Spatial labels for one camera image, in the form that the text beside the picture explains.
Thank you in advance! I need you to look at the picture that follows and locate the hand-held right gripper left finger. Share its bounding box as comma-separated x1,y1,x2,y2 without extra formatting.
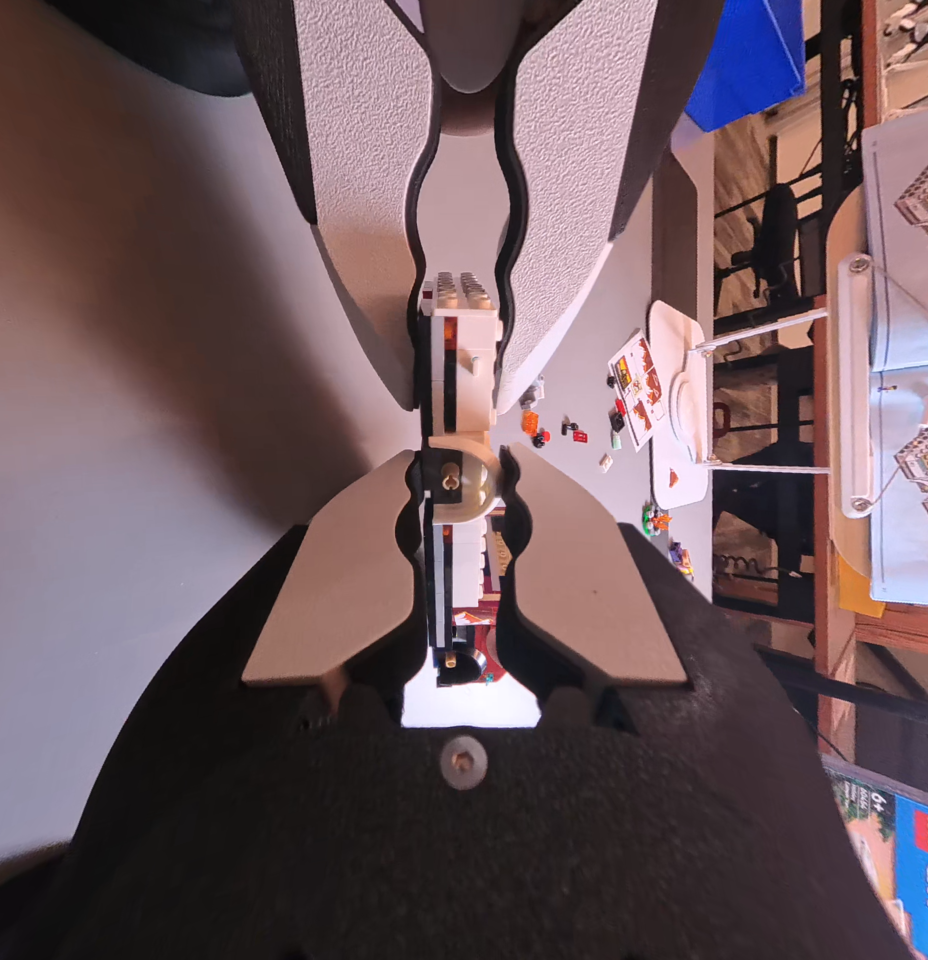
241,450,428,687

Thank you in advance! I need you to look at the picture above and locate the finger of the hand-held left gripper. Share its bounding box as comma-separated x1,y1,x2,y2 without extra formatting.
494,0,662,411
293,0,443,412

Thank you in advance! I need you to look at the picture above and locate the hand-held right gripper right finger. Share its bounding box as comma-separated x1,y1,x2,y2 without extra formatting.
497,442,690,690

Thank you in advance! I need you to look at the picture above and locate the white wheel arch brick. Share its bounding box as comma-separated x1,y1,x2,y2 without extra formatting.
422,433,504,526

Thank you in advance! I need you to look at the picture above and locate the white booklet stand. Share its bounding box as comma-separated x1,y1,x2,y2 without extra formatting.
647,187,879,609

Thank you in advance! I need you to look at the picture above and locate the toy brick truck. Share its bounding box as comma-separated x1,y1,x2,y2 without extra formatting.
415,270,533,687

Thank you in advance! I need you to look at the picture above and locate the building instruction booklet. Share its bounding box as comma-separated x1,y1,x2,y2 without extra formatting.
861,108,928,605

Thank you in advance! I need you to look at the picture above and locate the blue storage bin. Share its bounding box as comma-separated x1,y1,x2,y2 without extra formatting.
685,0,806,132

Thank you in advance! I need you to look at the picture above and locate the sticker sheet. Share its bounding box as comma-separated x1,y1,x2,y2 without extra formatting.
608,330,669,453

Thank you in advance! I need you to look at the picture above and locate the black office chair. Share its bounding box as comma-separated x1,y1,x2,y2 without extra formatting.
715,183,825,301

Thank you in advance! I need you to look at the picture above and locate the blue toy set box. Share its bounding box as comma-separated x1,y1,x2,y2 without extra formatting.
824,757,928,960

